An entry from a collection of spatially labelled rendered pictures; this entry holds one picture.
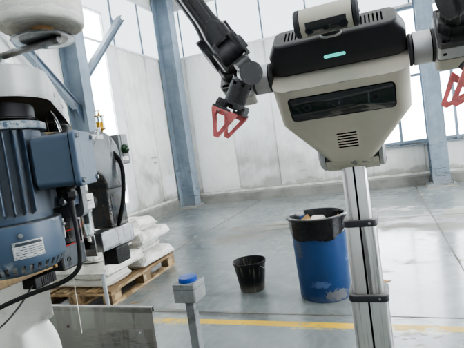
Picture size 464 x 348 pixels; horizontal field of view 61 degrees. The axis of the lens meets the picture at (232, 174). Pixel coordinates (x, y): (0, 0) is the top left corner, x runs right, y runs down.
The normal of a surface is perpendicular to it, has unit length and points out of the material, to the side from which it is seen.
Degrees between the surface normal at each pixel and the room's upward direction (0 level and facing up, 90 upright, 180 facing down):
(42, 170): 90
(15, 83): 90
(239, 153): 90
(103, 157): 90
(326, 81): 40
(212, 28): 103
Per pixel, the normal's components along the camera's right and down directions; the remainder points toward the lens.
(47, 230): 0.91, -0.08
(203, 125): -0.35, 0.11
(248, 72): 0.11, 0.22
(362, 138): -0.18, 0.72
